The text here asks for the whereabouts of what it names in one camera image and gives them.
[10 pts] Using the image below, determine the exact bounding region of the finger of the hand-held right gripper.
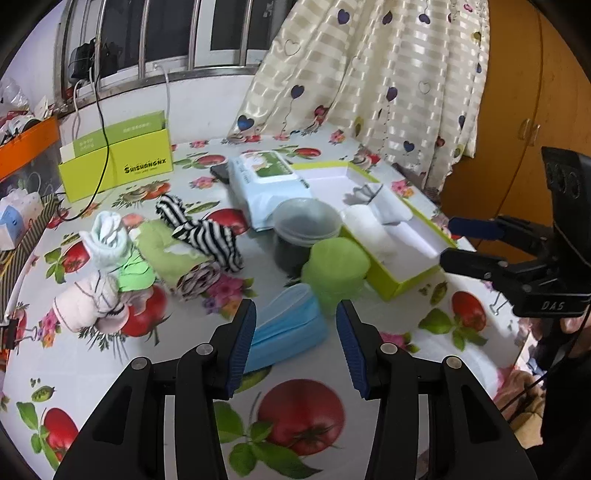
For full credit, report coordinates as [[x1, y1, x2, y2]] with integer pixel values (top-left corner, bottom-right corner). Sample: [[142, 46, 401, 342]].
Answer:
[[438, 248, 541, 296], [448, 216, 555, 254]]

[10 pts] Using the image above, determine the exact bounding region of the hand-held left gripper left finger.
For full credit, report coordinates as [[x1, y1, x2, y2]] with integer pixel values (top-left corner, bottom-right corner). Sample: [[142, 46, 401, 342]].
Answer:
[[53, 299, 257, 480]]

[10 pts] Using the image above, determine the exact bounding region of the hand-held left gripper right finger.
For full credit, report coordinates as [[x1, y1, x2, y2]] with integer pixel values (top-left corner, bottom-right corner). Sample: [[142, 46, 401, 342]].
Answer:
[[335, 299, 539, 480]]

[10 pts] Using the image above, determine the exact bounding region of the blue face mask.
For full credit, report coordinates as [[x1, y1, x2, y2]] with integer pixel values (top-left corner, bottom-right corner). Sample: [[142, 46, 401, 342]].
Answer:
[[247, 282, 328, 374]]

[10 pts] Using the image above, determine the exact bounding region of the black white striped sock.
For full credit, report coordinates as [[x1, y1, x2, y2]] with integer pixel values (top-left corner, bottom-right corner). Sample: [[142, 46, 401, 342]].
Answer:
[[156, 194, 195, 229], [173, 219, 245, 274]]

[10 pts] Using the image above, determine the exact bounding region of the green sock roll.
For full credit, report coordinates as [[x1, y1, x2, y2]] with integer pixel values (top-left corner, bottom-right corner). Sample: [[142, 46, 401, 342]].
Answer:
[[136, 222, 222, 301]]

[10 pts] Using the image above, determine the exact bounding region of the pink sock roll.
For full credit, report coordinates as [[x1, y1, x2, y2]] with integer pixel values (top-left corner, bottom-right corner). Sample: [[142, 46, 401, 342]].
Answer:
[[53, 272, 132, 335]]

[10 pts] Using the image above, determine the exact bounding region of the person's right hand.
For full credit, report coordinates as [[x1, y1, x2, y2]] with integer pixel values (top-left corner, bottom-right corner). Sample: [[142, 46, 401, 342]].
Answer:
[[561, 314, 591, 358]]

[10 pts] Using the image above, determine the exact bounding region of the green plastic container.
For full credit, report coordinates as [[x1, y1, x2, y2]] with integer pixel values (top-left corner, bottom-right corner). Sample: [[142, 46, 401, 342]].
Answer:
[[301, 237, 371, 317]]

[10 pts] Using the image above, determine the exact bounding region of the fruit print tablecloth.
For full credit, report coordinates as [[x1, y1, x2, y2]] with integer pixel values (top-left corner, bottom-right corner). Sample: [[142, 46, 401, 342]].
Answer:
[[0, 134, 532, 480]]

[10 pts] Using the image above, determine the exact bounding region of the clear plastic jar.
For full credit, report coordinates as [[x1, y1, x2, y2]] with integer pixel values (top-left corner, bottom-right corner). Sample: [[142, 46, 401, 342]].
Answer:
[[271, 198, 343, 275]]

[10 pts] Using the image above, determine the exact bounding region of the neon green cloth piece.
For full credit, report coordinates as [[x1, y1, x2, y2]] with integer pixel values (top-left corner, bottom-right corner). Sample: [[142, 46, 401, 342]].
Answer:
[[117, 256, 157, 292]]

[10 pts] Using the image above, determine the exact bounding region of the wet wipes pack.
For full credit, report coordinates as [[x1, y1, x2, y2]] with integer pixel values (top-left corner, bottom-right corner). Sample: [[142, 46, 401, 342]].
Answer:
[[228, 150, 319, 232]]

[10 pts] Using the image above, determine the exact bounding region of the wooden wardrobe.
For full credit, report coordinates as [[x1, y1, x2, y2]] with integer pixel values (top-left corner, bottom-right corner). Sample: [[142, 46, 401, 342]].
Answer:
[[438, 0, 591, 259]]

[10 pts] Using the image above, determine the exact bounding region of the pale blue white sock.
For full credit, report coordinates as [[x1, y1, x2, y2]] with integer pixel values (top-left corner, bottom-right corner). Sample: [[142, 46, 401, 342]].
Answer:
[[89, 210, 134, 268]]

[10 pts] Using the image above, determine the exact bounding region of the cream heart print curtain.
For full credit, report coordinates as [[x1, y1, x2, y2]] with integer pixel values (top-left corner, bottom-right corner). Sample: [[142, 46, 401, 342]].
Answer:
[[226, 0, 490, 204]]

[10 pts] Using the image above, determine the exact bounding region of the lime green printed cardboard box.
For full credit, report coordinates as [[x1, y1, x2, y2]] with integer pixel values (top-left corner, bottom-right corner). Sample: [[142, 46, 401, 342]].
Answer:
[[58, 127, 175, 203]]

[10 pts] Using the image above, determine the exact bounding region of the dark striped tray box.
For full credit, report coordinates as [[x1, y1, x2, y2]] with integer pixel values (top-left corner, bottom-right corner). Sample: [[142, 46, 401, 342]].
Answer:
[[0, 194, 61, 319]]

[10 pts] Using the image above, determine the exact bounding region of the pale green box lid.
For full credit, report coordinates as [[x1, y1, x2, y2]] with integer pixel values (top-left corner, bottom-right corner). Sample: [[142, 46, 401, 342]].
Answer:
[[60, 111, 167, 162]]

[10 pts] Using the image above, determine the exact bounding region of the white blue tissue pack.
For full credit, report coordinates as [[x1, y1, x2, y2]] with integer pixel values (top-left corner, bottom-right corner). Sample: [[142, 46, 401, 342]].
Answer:
[[0, 191, 43, 250]]

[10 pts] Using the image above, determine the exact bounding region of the orange storage box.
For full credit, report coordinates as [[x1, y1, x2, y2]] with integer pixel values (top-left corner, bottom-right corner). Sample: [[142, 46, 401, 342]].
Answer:
[[0, 115, 61, 181]]

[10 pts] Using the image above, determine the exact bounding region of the black power adapter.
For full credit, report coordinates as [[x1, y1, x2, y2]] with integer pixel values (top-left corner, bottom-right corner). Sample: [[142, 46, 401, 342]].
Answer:
[[68, 41, 122, 80]]

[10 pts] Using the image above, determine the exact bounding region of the clear plastic bag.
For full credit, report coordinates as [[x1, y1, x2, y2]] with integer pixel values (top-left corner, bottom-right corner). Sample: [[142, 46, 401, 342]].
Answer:
[[0, 76, 33, 116]]

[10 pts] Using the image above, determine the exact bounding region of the black cable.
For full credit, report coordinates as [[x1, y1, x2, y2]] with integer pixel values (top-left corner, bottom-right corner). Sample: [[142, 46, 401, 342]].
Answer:
[[69, 46, 112, 221]]

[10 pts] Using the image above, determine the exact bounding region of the white cable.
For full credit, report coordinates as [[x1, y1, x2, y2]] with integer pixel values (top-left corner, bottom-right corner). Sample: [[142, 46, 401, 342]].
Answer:
[[71, 78, 88, 134], [154, 65, 172, 144]]

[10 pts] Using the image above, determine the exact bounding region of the barred window frame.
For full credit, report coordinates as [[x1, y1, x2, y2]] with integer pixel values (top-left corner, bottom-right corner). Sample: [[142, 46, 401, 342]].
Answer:
[[53, 0, 296, 100]]

